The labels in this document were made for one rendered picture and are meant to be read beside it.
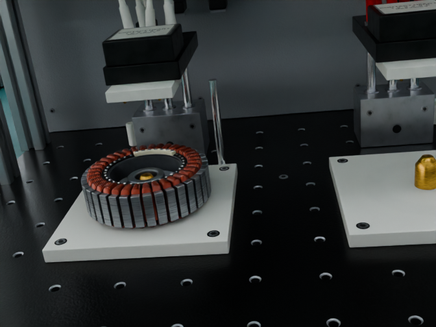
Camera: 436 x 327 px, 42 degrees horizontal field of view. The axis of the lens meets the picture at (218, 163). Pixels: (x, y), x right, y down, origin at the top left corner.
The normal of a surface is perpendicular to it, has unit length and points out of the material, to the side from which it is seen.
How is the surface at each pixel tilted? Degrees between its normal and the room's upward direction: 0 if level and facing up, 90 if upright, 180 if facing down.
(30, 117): 90
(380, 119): 90
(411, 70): 90
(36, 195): 0
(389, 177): 0
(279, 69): 90
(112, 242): 0
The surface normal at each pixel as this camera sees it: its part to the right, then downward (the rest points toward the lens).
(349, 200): -0.11, -0.91
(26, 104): -0.07, 0.40
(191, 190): 0.75, 0.18
